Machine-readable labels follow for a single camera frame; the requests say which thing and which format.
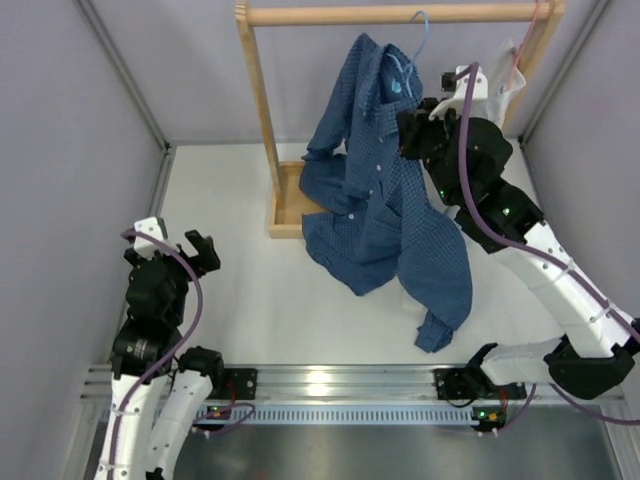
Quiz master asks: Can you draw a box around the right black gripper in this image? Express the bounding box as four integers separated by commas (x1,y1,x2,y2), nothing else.
396,100,465,209

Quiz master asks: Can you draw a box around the left aluminium frame post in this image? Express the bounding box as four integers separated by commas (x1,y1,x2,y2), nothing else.
73,0,171,189

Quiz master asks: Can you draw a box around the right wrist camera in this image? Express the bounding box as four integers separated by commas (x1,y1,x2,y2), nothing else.
429,64,488,120

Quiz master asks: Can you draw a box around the blue wire hanger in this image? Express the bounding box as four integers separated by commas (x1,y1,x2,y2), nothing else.
384,10,432,99

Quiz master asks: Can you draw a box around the white shirt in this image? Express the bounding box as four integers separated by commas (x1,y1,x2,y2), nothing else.
486,40,527,128

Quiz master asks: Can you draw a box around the aluminium frame post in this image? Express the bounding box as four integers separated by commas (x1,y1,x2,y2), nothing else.
73,0,171,189
518,0,613,150

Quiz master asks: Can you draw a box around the pink wire hanger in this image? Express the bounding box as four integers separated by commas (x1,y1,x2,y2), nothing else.
505,0,542,91

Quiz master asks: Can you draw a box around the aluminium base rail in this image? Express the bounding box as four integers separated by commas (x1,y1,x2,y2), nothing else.
82,363,624,401

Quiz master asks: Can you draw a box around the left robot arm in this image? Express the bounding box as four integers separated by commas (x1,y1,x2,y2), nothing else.
95,217,226,479

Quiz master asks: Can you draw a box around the grey slotted cable duct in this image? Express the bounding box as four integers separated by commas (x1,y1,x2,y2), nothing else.
194,405,482,426

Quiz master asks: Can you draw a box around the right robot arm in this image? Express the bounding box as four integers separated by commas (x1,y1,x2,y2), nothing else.
396,98,639,400

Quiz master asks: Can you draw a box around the blue checked shirt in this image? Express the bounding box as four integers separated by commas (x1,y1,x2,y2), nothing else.
299,33,473,353

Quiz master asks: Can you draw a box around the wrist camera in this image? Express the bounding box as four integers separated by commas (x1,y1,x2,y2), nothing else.
133,216,179,259
429,64,488,120

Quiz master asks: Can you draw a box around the wooden clothes rack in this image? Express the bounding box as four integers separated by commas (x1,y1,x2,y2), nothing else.
235,1,566,239

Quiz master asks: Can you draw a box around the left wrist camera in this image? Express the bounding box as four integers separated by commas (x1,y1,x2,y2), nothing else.
133,216,179,259

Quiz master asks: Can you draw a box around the right aluminium frame post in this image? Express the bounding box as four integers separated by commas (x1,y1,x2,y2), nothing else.
518,0,613,150

